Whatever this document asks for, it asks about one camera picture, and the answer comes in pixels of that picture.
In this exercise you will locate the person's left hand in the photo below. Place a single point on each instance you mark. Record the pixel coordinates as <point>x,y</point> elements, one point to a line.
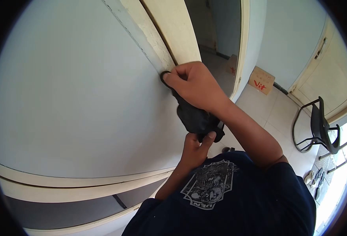
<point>194,155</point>

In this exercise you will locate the white sandal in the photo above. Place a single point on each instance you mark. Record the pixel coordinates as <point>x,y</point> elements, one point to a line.
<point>309,177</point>

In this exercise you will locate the person's left thumb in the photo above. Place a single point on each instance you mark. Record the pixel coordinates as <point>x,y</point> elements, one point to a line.
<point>209,138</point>

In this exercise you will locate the cream door frame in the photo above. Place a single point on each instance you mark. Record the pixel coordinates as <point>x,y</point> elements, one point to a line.
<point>173,29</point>

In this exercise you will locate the person's right fingers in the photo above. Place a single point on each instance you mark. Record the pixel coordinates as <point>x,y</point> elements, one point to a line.
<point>191,68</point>

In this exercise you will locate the cream window frame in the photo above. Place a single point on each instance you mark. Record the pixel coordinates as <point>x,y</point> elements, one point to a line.
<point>73,191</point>

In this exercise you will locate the person's right hand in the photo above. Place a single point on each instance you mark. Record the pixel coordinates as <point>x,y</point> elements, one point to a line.
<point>198,88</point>

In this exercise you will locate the black cloth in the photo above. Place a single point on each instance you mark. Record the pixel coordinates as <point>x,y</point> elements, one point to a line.
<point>194,118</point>

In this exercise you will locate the cardboard box with red print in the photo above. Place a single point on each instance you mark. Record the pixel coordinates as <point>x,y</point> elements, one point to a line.
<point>261,80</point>
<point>232,65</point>

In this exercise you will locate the black chair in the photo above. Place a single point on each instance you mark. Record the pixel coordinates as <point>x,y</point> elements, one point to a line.
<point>319,124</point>

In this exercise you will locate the person's body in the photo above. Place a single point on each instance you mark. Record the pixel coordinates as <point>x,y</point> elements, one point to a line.
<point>235,200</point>

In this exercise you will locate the person's left fingers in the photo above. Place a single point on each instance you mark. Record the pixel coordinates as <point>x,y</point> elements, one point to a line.
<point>192,138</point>

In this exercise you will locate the person's right thumb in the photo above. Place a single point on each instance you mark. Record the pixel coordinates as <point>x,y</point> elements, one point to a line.
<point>173,81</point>

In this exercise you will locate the black flip-flops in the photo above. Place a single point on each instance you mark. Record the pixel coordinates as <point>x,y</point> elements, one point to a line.
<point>319,180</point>

